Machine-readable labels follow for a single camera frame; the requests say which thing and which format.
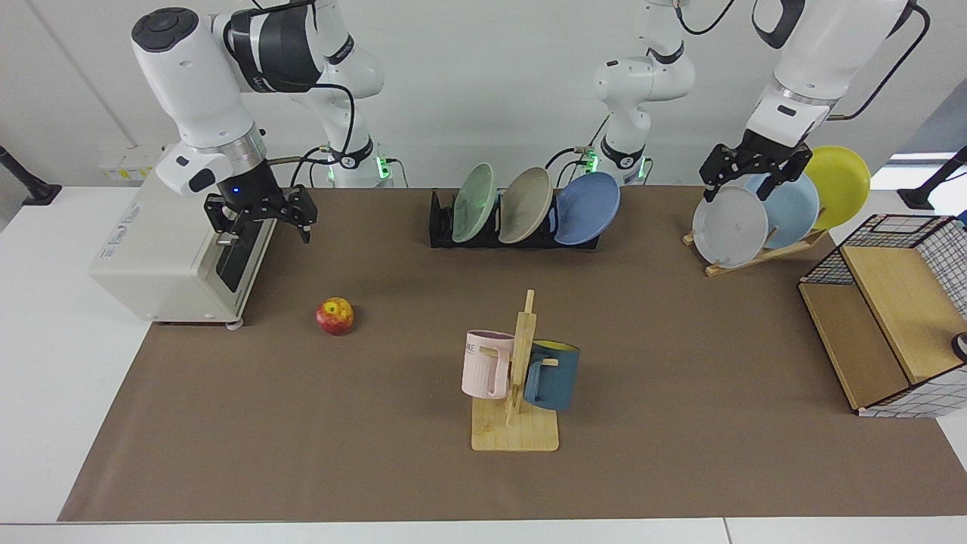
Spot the green plate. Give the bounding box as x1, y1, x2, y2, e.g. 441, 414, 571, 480
452, 162, 497, 244

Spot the wooden cup stand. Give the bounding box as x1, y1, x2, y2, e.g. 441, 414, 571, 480
471, 289, 561, 453

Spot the pink cup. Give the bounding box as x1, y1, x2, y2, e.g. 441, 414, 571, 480
462, 330, 515, 400

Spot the black stand post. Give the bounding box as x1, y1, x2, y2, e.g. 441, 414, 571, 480
0, 146, 63, 206
897, 146, 967, 211

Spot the yellow plate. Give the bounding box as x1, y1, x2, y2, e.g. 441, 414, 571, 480
802, 146, 871, 231

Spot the wire basket with wooden floor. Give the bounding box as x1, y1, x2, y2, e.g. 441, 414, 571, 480
799, 214, 967, 419

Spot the wooden plate rack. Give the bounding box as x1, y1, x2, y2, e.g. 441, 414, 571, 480
682, 227, 828, 278

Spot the black dish rack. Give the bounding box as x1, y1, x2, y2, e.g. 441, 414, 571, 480
429, 189, 605, 250

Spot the pale toaster oven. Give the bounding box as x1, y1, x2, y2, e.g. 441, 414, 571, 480
88, 147, 279, 329

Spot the white wall socket box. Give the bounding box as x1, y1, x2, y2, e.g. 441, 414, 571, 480
98, 146, 163, 182

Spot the brown table cloth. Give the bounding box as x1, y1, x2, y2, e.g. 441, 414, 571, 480
57, 185, 967, 522

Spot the dark blue cup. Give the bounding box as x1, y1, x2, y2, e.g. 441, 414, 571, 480
523, 340, 581, 413

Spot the light blue plate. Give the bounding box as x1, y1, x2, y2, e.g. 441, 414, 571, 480
744, 172, 820, 250

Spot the beige plate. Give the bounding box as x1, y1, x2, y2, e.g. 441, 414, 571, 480
499, 166, 554, 245

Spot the grey plate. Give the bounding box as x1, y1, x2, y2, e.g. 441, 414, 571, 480
692, 186, 769, 269

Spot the red yellow apple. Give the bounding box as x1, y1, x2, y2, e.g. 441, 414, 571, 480
316, 297, 355, 336

